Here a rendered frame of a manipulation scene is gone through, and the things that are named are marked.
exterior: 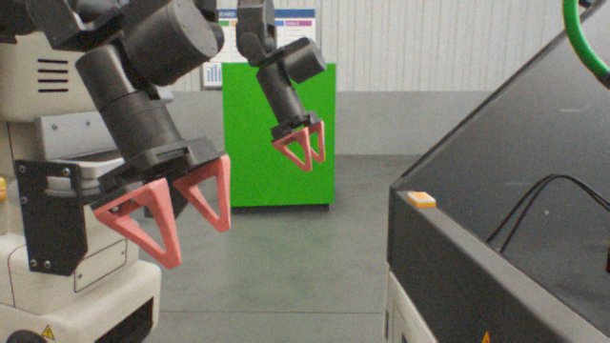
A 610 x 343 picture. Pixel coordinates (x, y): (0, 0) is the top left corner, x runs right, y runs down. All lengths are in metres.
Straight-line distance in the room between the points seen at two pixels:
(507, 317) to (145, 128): 0.39
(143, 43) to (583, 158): 0.81
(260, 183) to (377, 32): 3.90
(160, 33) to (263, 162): 3.36
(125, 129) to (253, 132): 3.29
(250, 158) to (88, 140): 3.03
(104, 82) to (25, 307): 0.46
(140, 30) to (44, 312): 0.50
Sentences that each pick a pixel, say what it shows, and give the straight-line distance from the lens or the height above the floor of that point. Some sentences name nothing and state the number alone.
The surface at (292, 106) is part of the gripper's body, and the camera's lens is 0.80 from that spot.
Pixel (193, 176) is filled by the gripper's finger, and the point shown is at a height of 1.05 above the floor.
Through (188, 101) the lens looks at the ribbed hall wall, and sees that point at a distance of 7.19.
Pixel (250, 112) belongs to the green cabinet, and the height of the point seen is 0.89.
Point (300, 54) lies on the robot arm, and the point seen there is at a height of 1.19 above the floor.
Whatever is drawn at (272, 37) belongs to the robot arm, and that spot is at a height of 1.23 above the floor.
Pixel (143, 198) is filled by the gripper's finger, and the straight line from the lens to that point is 0.37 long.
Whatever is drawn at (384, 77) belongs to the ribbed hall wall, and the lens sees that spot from 7.03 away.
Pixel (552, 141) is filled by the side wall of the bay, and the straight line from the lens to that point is 0.93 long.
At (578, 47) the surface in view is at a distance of 0.56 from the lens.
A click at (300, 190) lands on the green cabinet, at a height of 0.21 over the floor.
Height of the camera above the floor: 1.15
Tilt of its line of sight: 12 degrees down
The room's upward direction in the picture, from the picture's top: straight up
